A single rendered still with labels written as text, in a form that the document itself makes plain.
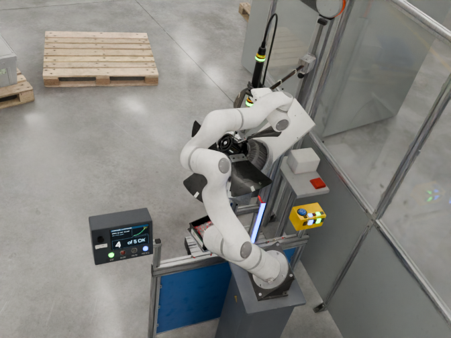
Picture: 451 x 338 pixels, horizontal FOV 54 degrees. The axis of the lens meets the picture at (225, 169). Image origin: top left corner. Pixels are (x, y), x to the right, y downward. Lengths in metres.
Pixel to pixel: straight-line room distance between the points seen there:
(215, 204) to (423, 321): 1.34
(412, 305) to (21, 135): 3.50
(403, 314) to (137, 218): 1.53
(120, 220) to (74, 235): 1.60
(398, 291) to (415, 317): 0.15
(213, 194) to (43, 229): 2.13
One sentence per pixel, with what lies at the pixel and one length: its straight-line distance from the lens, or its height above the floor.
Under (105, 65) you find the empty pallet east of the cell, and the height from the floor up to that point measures 0.14.
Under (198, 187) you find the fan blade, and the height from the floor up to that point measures 0.98.
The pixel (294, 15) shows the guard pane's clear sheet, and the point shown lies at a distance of 3.25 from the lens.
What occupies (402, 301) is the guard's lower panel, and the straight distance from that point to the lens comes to 2.65.
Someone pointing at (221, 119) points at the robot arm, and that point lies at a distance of 1.67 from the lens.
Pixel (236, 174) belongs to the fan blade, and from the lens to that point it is 2.33.
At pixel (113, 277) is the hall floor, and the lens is 3.29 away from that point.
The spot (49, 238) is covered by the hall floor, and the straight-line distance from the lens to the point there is 3.56.
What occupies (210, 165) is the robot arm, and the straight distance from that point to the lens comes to 1.60.
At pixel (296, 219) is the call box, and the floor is 1.04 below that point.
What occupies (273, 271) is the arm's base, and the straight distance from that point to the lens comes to 2.09.
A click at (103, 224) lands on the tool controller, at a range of 1.96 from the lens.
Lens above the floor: 2.74
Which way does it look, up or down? 42 degrees down
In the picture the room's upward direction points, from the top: 11 degrees clockwise
